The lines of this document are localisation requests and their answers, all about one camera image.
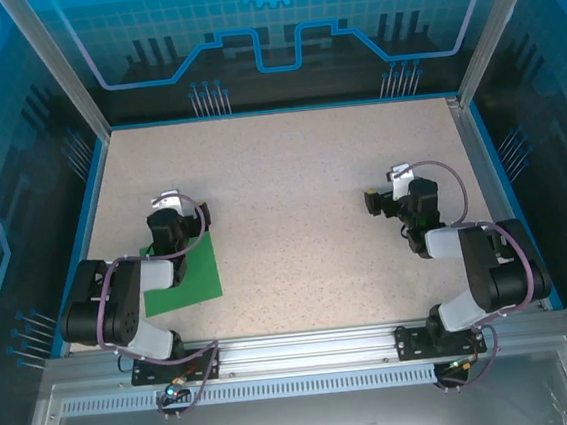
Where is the green square paper sheet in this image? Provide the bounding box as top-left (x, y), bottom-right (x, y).
top-left (136, 228), bottom-right (226, 318)

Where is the blue table edge trim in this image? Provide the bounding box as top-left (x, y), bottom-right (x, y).
top-left (30, 136), bottom-right (131, 359)

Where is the small lit connector plug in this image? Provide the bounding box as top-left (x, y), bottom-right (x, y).
top-left (164, 379), bottom-right (190, 401)
top-left (447, 354), bottom-right (481, 374)

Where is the brushed metal shelf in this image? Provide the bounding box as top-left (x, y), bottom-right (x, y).
top-left (8, 333), bottom-right (567, 425)

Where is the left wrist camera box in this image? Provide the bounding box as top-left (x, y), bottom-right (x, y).
top-left (149, 187), bottom-right (185, 220)

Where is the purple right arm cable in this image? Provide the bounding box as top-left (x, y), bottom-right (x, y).
top-left (392, 150), bottom-right (547, 393)

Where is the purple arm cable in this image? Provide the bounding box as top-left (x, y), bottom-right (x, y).
top-left (392, 150), bottom-right (547, 393)
top-left (84, 190), bottom-right (229, 423)

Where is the aluminium side rail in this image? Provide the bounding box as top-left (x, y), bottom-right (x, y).
top-left (445, 90), bottom-right (545, 315)

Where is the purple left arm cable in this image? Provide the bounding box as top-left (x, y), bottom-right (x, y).
top-left (84, 190), bottom-right (229, 423)

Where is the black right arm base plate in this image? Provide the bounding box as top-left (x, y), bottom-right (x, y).
top-left (393, 317), bottom-right (489, 363)

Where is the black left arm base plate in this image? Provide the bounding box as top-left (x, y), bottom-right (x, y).
top-left (128, 345), bottom-right (224, 388)

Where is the long aluminium mounting rail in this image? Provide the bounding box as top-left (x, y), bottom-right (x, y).
top-left (43, 306), bottom-right (567, 398)

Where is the aluminium frame post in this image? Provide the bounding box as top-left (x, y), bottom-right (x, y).
top-left (0, 0), bottom-right (113, 149)
top-left (448, 0), bottom-right (558, 109)

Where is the slotted metal cable duct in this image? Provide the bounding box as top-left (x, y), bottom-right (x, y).
top-left (57, 358), bottom-right (484, 419)

